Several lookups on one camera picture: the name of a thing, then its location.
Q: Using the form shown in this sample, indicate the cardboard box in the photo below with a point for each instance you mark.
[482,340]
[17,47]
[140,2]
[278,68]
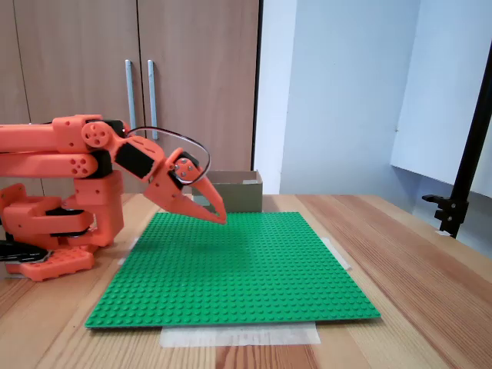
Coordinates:
[242,196]

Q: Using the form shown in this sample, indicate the green lego baseplate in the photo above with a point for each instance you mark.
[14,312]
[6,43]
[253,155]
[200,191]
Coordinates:
[230,276]

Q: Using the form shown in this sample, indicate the translucent masking tape strip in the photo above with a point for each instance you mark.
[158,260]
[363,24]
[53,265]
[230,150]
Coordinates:
[442,233]
[127,255]
[338,255]
[238,336]

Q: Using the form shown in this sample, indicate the brown wooden cabinet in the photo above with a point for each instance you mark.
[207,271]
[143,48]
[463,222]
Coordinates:
[200,77]

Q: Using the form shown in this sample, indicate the white wall-mounted panel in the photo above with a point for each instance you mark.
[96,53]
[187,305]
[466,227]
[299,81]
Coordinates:
[442,96]

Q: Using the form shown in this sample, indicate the black camera stand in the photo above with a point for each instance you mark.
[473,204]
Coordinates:
[468,161]

